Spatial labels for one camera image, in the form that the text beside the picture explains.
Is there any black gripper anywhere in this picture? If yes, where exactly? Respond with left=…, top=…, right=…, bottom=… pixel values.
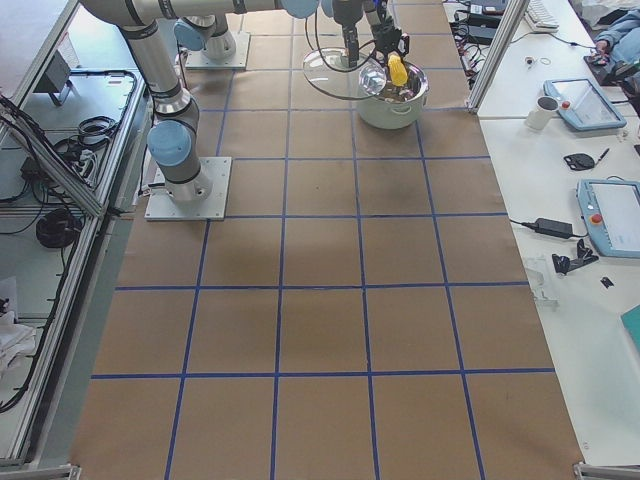
left=364, top=0, right=410, bottom=60
left=333, top=0, right=363, bottom=68

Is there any yellow corn cob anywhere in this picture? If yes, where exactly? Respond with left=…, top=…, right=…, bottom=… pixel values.
left=387, top=52, right=409, bottom=87

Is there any glass pot lid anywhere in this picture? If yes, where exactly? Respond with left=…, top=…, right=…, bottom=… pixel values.
left=303, top=47, right=387, bottom=101

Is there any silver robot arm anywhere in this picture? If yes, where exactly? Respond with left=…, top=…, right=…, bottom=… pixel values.
left=174, top=1, right=410, bottom=68
left=82, top=1, right=320, bottom=203

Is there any pale green pot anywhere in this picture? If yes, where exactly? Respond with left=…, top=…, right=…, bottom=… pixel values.
left=356, top=62, right=429, bottom=130

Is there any white mug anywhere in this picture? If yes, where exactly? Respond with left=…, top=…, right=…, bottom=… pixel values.
left=524, top=95, right=560, bottom=131

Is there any upper blue teach pendant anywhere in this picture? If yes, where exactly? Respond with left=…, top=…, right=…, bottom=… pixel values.
left=543, top=78, right=627, bottom=131

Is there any blue teach pendant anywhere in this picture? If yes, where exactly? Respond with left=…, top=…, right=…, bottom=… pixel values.
left=543, top=78, right=627, bottom=131
left=576, top=179, right=639, bottom=259

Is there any black pen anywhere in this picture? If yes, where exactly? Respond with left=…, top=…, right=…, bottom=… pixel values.
left=594, top=148, right=610, bottom=167

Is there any black power adapter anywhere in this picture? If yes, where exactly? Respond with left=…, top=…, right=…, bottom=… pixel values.
left=534, top=218, right=574, bottom=239

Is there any lower blue teach pendant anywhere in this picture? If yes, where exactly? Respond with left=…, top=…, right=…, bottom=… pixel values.
left=576, top=179, right=639, bottom=259

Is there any aluminium frame post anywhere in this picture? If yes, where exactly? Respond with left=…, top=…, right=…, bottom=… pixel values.
left=467, top=0, right=529, bottom=113

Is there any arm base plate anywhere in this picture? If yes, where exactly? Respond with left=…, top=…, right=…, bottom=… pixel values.
left=145, top=157, right=232, bottom=221
left=186, top=31, right=251, bottom=70

